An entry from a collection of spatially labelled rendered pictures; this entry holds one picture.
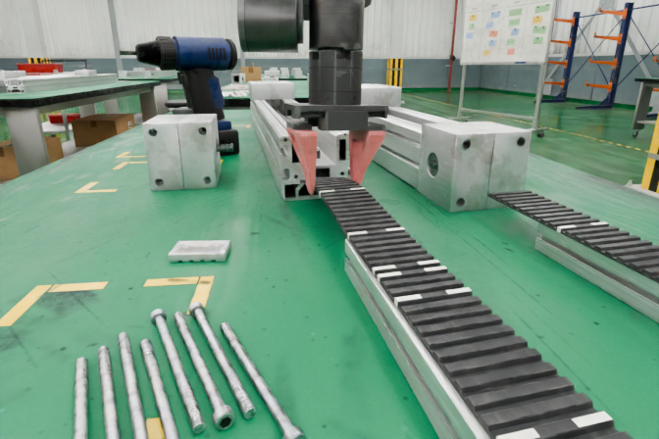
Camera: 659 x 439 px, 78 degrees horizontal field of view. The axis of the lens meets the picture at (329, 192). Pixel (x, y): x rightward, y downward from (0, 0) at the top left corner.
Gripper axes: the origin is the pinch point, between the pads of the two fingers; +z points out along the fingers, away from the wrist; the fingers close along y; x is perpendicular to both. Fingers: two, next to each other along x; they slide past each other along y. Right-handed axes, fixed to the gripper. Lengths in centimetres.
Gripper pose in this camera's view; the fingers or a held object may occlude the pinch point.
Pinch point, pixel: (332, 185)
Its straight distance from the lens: 46.7
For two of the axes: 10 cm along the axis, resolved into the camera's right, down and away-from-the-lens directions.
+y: -9.6, 0.5, -2.7
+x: 2.8, 2.4, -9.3
